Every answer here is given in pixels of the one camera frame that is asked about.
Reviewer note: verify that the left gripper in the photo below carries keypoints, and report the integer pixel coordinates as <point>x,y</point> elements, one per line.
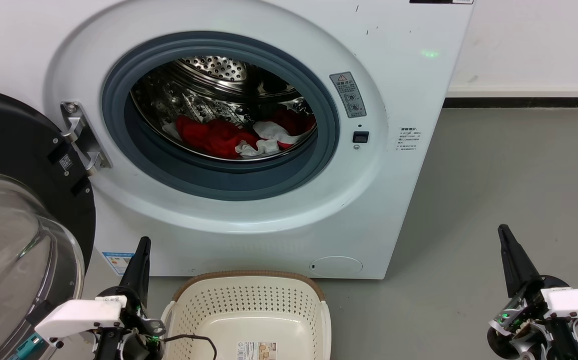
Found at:
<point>128,335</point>

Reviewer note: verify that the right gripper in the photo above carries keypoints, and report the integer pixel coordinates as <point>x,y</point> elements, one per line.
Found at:
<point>529,325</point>

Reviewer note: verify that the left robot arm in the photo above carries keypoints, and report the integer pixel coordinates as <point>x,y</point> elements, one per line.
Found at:
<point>28,347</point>

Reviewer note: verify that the cream plastic laundry basket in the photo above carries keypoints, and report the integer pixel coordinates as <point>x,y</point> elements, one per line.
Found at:
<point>248,305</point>

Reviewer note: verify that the printed product label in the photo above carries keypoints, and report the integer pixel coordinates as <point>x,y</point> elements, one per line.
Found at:
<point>256,351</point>

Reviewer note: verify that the black round washer door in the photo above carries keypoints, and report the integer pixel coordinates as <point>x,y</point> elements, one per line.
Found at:
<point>8,135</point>

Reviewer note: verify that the steel washing machine drum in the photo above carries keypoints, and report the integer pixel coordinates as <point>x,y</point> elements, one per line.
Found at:
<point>203,95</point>

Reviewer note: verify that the black device edge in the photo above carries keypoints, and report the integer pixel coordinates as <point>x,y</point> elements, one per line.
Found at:
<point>441,1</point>

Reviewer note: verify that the blue energy label sticker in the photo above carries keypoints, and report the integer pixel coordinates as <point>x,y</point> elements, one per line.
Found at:
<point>117,262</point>

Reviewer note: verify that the grey rubber door gasket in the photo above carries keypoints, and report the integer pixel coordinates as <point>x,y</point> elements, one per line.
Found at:
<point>228,185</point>

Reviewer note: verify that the QR code sticker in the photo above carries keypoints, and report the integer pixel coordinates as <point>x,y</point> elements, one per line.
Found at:
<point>66,162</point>

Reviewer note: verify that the white front-load washing machine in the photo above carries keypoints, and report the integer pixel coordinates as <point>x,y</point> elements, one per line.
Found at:
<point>394,200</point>

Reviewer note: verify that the chrome door hinge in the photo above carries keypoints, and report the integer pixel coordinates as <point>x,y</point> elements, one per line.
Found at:
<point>79,135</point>

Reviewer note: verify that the red garment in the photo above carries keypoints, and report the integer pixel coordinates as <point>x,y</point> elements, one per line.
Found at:
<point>213,137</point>

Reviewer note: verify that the white text label sticker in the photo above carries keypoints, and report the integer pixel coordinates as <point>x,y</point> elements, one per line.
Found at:
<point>409,138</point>

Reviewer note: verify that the white cloth piece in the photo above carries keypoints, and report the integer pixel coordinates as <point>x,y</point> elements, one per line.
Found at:
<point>256,148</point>
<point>273,131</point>

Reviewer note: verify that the round filter cover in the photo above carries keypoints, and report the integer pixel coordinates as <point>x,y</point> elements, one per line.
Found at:
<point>336,266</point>

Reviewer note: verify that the black door latch socket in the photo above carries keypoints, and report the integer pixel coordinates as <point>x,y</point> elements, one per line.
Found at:
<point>361,137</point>

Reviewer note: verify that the grey warning sticker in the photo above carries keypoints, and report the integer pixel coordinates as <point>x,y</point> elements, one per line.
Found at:
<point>348,95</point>

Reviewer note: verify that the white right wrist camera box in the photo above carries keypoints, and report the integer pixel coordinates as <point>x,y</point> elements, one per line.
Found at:
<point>576,302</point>

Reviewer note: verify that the black wall baseboard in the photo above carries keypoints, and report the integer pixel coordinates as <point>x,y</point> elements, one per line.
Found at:
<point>519,102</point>

